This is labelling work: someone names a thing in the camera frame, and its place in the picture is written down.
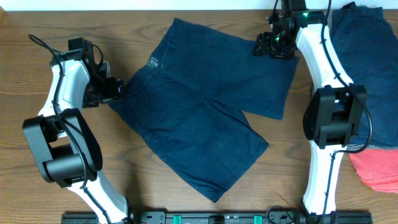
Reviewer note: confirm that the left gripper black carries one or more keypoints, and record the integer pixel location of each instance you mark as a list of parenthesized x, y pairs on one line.
[(116, 91)]

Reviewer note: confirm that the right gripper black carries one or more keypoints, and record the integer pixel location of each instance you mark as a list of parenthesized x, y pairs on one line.
[(263, 46)]

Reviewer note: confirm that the navy shorts on stack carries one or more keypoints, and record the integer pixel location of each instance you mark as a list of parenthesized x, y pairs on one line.
[(367, 49)]

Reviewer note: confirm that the grey garment in stack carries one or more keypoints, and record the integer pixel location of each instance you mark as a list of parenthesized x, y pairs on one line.
[(338, 78)]

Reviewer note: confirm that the red garment in stack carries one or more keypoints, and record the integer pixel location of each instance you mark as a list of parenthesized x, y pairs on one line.
[(377, 168)]

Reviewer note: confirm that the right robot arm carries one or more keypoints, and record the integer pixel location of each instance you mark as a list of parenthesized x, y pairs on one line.
[(334, 112)]

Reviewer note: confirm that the navy blue shorts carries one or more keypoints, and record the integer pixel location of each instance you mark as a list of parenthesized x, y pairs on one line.
[(188, 103)]

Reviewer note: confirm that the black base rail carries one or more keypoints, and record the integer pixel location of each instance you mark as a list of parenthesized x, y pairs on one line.
[(271, 217)]

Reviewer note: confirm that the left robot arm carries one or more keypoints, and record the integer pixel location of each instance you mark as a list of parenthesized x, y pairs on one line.
[(63, 146)]

